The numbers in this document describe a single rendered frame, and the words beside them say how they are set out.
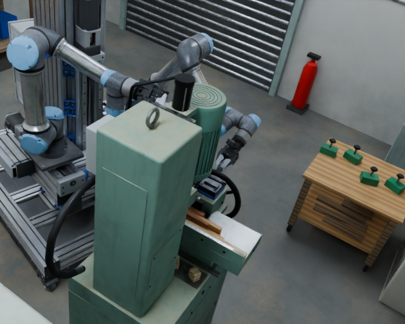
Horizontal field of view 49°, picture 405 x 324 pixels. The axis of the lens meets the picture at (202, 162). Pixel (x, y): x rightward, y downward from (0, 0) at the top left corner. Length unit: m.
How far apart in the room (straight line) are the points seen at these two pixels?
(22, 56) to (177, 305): 1.10
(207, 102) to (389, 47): 3.11
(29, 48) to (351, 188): 2.06
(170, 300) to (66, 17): 1.31
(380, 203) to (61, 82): 1.99
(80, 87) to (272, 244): 1.68
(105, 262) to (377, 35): 3.43
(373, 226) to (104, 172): 2.39
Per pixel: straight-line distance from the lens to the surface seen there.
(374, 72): 4.51
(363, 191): 3.02
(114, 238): 1.47
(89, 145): 1.36
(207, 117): 1.45
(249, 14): 4.78
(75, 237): 2.72
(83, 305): 1.88
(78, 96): 2.33
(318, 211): 3.27
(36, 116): 2.03
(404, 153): 3.67
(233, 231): 1.89
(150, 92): 1.73
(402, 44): 4.39
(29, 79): 1.94
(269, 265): 3.04
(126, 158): 1.23
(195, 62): 2.15
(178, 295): 1.77
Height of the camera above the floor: 2.24
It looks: 38 degrees down
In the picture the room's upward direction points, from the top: 12 degrees clockwise
